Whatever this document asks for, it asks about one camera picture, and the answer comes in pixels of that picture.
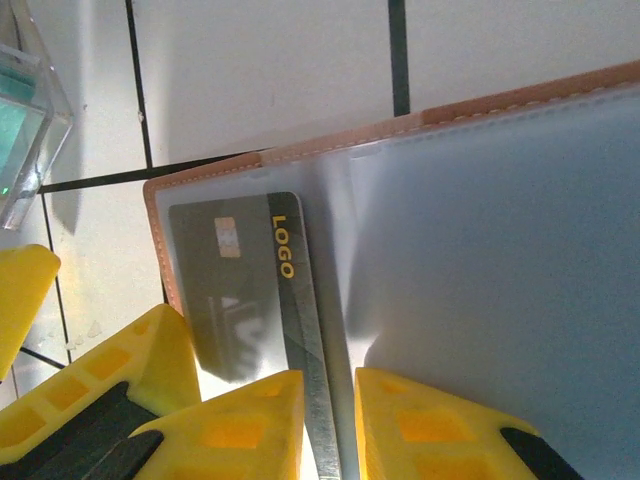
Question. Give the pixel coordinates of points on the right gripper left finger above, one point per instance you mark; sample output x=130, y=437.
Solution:
x=235, y=435

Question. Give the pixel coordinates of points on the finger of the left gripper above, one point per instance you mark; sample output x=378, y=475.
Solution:
x=25, y=295
x=150, y=350

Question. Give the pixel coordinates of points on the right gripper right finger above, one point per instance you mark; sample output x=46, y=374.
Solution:
x=435, y=440

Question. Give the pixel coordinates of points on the black membership card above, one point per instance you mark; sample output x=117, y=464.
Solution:
x=225, y=280

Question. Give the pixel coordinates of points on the clear acrylic card box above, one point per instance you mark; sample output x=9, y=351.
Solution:
x=50, y=125

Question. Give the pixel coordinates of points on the tan leather card holder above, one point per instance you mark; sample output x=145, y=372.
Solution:
x=475, y=250

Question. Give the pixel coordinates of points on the teal card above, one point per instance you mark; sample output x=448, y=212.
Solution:
x=12, y=125

